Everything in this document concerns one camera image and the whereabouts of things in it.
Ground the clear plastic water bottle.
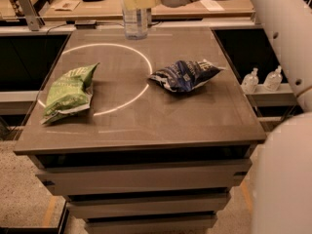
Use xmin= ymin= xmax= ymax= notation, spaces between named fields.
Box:
xmin=122 ymin=7 xmax=148 ymax=40

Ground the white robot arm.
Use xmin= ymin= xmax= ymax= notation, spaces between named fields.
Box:
xmin=122 ymin=0 xmax=312 ymax=234

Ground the blue chip bag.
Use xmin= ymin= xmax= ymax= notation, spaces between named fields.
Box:
xmin=149 ymin=59 xmax=223 ymax=93

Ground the green rice chip bag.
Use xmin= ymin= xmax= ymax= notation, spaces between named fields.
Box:
xmin=41 ymin=63 xmax=98 ymax=125

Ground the left hand sanitizer bottle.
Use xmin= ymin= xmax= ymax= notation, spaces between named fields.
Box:
xmin=241 ymin=67 xmax=258 ymax=94

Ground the hand sanitizer bottle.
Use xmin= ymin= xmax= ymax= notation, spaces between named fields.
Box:
xmin=263 ymin=66 xmax=283 ymax=91
xmin=241 ymin=67 xmax=258 ymax=94

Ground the right hand sanitizer bottle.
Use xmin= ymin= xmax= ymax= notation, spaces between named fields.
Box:
xmin=263 ymin=66 xmax=283 ymax=91

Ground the white paper slip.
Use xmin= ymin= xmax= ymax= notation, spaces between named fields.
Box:
xmin=201 ymin=0 xmax=224 ymax=12

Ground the brown paper note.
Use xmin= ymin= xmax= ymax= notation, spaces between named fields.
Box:
xmin=53 ymin=0 xmax=80 ymax=11

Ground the grey drawer cabinet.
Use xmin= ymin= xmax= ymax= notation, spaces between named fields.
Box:
xmin=15 ymin=27 xmax=265 ymax=234

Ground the left metal bracket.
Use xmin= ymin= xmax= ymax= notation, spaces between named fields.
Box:
xmin=18 ymin=0 xmax=44 ymax=31

